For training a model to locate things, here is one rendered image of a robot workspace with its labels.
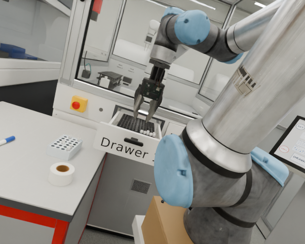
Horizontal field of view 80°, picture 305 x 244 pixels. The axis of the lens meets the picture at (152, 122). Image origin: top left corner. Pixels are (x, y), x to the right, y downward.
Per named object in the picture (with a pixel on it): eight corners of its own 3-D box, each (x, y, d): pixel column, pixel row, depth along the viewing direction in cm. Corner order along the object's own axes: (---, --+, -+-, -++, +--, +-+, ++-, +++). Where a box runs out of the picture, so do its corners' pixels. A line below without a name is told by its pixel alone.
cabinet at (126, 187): (175, 255, 132) (222, 161, 110) (31, 219, 121) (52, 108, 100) (165, 178, 223) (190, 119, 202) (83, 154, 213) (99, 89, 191)
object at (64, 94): (220, 160, 111) (231, 139, 107) (52, 107, 100) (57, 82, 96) (189, 118, 202) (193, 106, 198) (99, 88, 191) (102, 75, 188)
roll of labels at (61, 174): (46, 173, 58) (48, 162, 57) (68, 171, 63) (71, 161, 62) (50, 188, 53) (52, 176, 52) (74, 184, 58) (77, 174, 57)
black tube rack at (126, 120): (150, 150, 82) (155, 137, 80) (112, 138, 80) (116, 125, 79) (150, 133, 103) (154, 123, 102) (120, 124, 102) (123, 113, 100)
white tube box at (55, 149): (67, 161, 67) (69, 152, 66) (45, 154, 67) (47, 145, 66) (81, 147, 79) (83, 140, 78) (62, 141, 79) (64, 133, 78)
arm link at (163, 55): (153, 46, 61) (175, 54, 62) (148, 59, 62) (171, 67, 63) (153, 43, 54) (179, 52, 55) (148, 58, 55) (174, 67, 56)
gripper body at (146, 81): (136, 96, 57) (148, 57, 54) (138, 92, 65) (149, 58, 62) (160, 103, 58) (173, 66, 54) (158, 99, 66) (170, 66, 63)
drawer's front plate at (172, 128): (209, 155, 107) (216, 138, 105) (162, 140, 105) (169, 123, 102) (208, 153, 109) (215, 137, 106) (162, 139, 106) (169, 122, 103)
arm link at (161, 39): (172, 2, 49) (161, 7, 57) (159, 43, 52) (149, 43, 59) (195, 15, 52) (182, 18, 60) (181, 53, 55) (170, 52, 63)
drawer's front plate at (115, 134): (162, 168, 74) (171, 144, 71) (92, 147, 71) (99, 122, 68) (161, 166, 75) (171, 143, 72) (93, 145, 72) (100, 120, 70)
